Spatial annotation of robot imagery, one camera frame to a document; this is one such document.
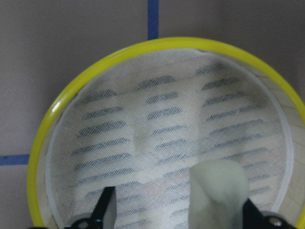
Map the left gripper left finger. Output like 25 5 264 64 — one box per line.
64 187 116 229

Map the yellow steamer layer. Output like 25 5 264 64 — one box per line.
26 36 305 229

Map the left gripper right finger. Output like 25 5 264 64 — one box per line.
242 199 305 229

